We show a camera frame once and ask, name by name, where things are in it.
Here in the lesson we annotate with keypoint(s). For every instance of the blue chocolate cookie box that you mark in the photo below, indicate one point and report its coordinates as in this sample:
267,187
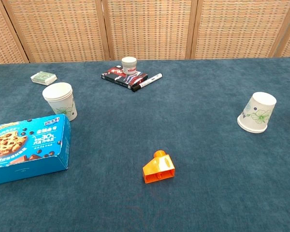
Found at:
26,145

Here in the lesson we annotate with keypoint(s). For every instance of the green playing card box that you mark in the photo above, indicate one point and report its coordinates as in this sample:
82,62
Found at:
43,77

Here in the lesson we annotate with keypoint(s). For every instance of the white black marker pen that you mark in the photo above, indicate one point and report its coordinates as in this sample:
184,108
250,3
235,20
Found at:
148,82

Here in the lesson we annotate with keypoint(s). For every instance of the white lidded jar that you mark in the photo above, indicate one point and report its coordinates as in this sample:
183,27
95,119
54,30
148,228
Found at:
129,66

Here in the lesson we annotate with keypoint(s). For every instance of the black red book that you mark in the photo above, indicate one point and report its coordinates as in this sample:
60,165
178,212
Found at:
135,79

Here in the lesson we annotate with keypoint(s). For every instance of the orange plastic printed part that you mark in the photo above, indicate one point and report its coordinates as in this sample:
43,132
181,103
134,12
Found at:
159,166

